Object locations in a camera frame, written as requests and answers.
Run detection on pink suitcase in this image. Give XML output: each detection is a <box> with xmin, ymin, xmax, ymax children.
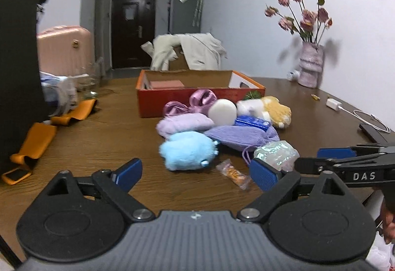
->
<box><xmin>37</xmin><ymin>25</ymin><xmax>94</xmax><ymax>76</ymax></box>

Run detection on pink satin scrunchie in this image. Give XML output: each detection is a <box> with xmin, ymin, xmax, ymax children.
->
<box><xmin>163</xmin><ymin>89</ymin><xmax>217</xmax><ymax>117</ymax></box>

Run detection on purple knitted drawstring pouch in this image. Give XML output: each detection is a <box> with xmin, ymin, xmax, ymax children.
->
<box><xmin>203</xmin><ymin>126</ymin><xmax>280</xmax><ymax>165</ymax></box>

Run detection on yellow white plush toy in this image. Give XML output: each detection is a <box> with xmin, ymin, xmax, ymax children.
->
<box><xmin>236</xmin><ymin>96</ymin><xmax>292</xmax><ymax>129</ymax></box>

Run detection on dark entrance door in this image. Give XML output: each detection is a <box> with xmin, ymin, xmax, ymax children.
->
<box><xmin>111</xmin><ymin>0</ymin><xmax>157</xmax><ymax>69</ymax></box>

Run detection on person's right hand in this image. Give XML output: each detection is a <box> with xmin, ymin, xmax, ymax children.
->
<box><xmin>380</xmin><ymin>200</ymin><xmax>395</xmax><ymax>244</ymax></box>

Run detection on wooden chair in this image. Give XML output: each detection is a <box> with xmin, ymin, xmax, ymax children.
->
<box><xmin>169</xmin><ymin>45</ymin><xmax>189</xmax><ymax>71</ymax></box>

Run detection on black phone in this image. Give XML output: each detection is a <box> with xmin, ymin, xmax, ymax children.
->
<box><xmin>359</xmin><ymin>124</ymin><xmax>387</xmax><ymax>143</ymax></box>

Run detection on beige coat on chair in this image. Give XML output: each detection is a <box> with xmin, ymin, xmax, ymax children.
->
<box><xmin>141</xmin><ymin>33</ymin><xmax>227</xmax><ymax>71</ymax></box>

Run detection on lavender knitted pouch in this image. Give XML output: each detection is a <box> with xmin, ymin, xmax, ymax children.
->
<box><xmin>156</xmin><ymin>113</ymin><xmax>215</xmax><ymax>139</ymax></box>

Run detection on blue tissue pack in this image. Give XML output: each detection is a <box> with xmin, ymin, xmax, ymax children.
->
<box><xmin>234</xmin><ymin>115</ymin><xmax>272</xmax><ymax>132</ymax></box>

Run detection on iridescent crinkly bag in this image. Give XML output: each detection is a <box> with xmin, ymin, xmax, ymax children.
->
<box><xmin>254</xmin><ymin>141</ymin><xmax>300</xmax><ymax>171</ymax></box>

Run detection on dried pink roses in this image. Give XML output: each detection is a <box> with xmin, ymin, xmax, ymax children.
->
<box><xmin>264</xmin><ymin>0</ymin><xmax>333</xmax><ymax>45</ymax></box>

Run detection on pink ceramic vase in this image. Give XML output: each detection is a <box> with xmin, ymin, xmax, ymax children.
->
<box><xmin>298</xmin><ymin>42</ymin><xmax>323</xmax><ymax>88</ymax></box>

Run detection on small orange snack packet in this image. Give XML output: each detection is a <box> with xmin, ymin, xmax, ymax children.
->
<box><xmin>216</xmin><ymin>159</ymin><xmax>251</xmax><ymax>190</ymax></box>

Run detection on small yellow candy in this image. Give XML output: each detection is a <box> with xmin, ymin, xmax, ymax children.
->
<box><xmin>311</xmin><ymin>94</ymin><xmax>320</xmax><ymax>101</ymax></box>

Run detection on orange cardboard box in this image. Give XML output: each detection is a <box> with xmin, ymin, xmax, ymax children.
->
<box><xmin>136</xmin><ymin>70</ymin><xmax>266</xmax><ymax>118</ymax></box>

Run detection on white blue appliance bundle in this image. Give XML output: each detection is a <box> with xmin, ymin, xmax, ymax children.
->
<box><xmin>39</xmin><ymin>72</ymin><xmax>88</xmax><ymax>117</ymax></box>

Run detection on white charger with cable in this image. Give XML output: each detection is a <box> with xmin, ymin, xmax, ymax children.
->
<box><xmin>325</xmin><ymin>98</ymin><xmax>391</xmax><ymax>134</ymax></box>

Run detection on light blue plush toy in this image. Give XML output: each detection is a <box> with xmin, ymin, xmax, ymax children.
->
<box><xmin>159</xmin><ymin>131</ymin><xmax>220</xmax><ymax>171</ymax></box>

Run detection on small white bottle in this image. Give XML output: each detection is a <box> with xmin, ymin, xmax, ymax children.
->
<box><xmin>287</xmin><ymin>70</ymin><xmax>300</xmax><ymax>82</ymax></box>

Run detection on white round sponge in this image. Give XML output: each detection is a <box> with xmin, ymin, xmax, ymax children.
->
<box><xmin>208</xmin><ymin>98</ymin><xmax>237</xmax><ymax>126</ymax></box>

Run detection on grey refrigerator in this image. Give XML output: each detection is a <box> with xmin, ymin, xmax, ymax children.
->
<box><xmin>167</xmin><ymin>0</ymin><xmax>203</xmax><ymax>34</ymax></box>

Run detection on glass jar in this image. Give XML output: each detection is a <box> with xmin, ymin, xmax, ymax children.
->
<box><xmin>75</xmin><ymin>57</ymin><xmax>105</xmax><ymax>100</ymax></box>

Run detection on orange strap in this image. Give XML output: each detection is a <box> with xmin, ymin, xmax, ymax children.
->
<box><xmin>1</xmin><ymin>98</ymin><xmax>99</xmax><ymax>186</ymax></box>

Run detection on black bag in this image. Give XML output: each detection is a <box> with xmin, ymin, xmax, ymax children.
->
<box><xmin>1</xmin><ymin>0</ymin><xmax>49</xmax><ymax>173</ymax></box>

